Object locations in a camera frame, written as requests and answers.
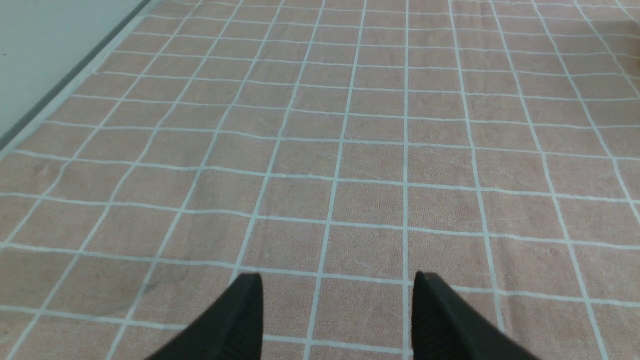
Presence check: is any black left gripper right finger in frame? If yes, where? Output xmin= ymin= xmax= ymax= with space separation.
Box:
xmin=411 ymin=272 xmax=537 ymax=360

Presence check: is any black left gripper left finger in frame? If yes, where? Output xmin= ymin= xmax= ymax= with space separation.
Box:
xmin=148 ymin=273 xmax=265 ymax=360

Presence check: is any pink checkered tablecloth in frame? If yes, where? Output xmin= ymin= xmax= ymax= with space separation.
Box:
xmin=1 ymin=0 xmax=640 ymax=360

